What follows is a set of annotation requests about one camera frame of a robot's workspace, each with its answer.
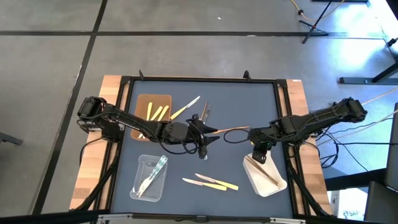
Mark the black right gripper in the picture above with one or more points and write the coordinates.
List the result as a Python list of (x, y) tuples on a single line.
[(262, 137)]

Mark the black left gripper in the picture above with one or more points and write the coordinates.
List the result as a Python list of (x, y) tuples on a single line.
[(177, 133)]

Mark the gold fork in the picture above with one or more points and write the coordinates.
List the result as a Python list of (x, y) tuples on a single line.
[(259, 168)]

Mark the gold knife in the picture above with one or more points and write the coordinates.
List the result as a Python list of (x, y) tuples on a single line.
[(205, 109)]

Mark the gold utensil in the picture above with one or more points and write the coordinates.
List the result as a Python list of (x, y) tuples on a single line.
[(270, 180)]

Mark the gold spoon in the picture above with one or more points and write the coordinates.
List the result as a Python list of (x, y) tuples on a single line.
[(236, 128)]

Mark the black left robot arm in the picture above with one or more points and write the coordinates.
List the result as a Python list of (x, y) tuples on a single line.
[(124, 119)]

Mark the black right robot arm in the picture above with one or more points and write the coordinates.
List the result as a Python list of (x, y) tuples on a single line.
[(311, 119)]

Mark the white plastic bin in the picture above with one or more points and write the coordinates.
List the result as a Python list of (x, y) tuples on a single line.
[(259, 186)]

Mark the blue-grey table mat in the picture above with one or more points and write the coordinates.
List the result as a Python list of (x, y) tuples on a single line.
[(230, 165)]

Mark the orange plastic bin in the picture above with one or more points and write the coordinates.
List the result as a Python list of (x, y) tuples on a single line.
[(141, 105)]

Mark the clear plastic bin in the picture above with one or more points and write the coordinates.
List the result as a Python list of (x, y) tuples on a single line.
[(155, 193)]

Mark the black desk leg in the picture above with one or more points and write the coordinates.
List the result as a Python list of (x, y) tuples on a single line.
[(354, 180)]

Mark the white printed box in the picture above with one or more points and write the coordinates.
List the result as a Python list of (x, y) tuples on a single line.
[(348, 205)]

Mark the black desk base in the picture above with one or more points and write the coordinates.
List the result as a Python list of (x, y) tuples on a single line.
[(357, 80)]

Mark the dark grey chair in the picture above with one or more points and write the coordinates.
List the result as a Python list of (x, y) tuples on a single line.
[(382, 202)]

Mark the black tripod stand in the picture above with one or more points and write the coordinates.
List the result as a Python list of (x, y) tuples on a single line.
[(311, 28)]

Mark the grey floor object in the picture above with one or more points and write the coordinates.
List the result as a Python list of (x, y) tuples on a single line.
[(9, 138)]

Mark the black table frame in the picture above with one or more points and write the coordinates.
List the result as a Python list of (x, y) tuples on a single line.
[(202, 78)]

